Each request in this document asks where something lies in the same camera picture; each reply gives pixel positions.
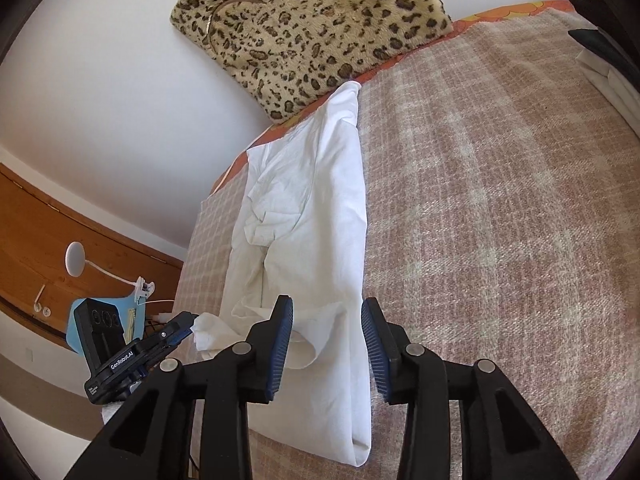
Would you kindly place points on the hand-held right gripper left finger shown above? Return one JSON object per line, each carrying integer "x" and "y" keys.
{"x": 280, "y": 350}

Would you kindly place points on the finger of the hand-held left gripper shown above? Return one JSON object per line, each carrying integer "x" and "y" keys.
{"x": 172, "y": 335}

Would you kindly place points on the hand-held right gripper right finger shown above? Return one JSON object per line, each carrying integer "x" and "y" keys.
{"x": 376, "y": 350}

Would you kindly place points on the white t-shirt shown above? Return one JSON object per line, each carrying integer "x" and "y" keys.
{"x": 310, "y": 200}

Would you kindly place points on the white folded clothes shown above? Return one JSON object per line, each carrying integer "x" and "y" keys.
{"x": 615, "y": 90}

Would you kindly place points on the light blue chair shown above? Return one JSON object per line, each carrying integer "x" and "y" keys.
{"x": 125, "y": 304}

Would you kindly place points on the white clip lamp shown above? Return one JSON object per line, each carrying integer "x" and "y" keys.
{"x": 75, "y": 259}

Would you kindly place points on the pink checked blanket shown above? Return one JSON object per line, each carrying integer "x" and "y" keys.
{"x": 500, "y": 210}

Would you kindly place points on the leopard print cushion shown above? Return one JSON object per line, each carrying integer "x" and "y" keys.
{"x": 310, "y": 30}

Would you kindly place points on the orange bed sheet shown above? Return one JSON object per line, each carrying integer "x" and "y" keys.
{"x": 500, "y": 12}

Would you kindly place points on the black folded cloth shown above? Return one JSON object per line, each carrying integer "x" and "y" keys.
{"x": 607, "y": 42}

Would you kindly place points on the white wall socket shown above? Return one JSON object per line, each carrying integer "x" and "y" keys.
{"x": 42, "y": 309}

